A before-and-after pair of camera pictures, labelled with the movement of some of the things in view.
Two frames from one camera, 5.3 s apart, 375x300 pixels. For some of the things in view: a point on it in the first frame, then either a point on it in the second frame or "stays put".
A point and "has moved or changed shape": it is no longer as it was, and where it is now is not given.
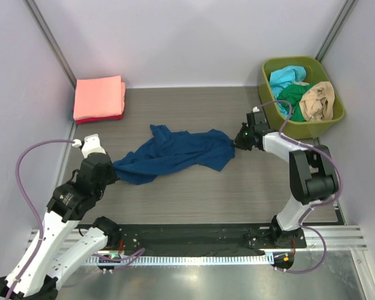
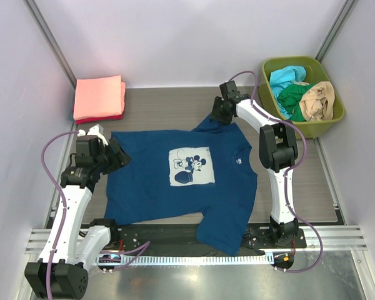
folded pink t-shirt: (99, 97) stays put
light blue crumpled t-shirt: (283, 77) stays put
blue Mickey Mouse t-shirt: (168, 150) has moved or changed shape
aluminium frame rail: (337, 238) stays put
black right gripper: (238, 140) -> (225, 120)
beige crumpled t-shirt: (317, 104) stays put
